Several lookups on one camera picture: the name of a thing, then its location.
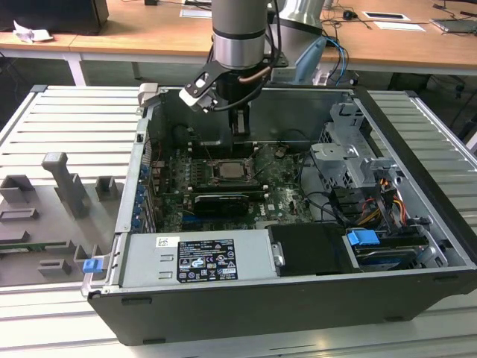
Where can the silver square CPU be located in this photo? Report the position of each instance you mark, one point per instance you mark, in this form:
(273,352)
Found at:
(230,169)

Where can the black RAM slot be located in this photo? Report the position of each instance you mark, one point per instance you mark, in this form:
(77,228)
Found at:
(216,145)
(227,185)
(216,152)
(257,194)

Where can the blue case latch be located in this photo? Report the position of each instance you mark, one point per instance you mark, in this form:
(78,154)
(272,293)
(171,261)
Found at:
(92,265)

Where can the black label sticker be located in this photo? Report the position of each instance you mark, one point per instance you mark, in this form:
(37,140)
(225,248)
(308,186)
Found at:
(205,261)

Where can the grey power supply unit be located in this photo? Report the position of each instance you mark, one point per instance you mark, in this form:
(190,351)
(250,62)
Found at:
(149,261)

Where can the black plastic air shroud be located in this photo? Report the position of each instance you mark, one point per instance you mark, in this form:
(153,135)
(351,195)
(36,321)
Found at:
(309,250)

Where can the white plug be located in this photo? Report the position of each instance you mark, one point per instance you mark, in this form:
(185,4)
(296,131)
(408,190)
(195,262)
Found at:
(320,77)

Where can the grey parts rack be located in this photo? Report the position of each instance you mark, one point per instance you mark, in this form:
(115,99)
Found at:
(37,223)

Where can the grey case latch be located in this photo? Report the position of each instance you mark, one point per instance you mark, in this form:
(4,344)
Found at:
(147,95)

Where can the blue card retention clip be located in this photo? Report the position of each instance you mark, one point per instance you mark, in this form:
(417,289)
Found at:
(136,223)
(143,171)
(140,194)
(138,211)

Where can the crumpled white paper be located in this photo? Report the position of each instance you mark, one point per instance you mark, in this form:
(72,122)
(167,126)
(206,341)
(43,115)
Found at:
(26,33)

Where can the black graphics card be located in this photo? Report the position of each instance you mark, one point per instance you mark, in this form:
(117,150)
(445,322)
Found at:
(220,205)

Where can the white paper sheet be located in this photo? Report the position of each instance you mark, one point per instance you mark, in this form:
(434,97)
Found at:
(398,26)

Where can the grey laptop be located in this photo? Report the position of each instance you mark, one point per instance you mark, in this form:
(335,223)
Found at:
(454,25)

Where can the thin metal locking lever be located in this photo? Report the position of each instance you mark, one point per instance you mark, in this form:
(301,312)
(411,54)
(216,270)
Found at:
(206,151)
(267,167)

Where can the black CPU socket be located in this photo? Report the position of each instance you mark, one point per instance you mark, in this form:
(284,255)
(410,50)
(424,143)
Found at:
(248,176)

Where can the green RAM stick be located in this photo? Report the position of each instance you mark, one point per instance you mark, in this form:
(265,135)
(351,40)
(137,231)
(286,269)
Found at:
(30,246)

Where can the black computer mouse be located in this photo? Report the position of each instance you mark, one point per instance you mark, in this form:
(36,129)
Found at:
(349,15)

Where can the wooden desk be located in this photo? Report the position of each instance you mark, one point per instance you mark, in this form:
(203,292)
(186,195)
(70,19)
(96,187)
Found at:
(149,33)
(37,43)

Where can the green motherboard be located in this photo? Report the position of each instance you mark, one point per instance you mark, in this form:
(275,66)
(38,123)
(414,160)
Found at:
(287,197)

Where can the black monitor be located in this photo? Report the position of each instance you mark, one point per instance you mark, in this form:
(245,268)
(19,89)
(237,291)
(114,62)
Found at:
(56,15)

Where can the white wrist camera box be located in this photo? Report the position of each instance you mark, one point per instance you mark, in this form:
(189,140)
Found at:
(194,97)

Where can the dark hard disk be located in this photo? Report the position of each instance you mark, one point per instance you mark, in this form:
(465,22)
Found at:
(384,257)

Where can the black open PC case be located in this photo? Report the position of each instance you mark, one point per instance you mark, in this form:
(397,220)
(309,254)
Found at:
(261,317)

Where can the silver metal drive cage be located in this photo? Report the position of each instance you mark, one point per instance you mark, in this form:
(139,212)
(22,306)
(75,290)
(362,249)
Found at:
(335,164)

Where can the blue disk carrier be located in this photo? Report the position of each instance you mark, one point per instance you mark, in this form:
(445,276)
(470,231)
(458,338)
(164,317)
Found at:
(363,238)

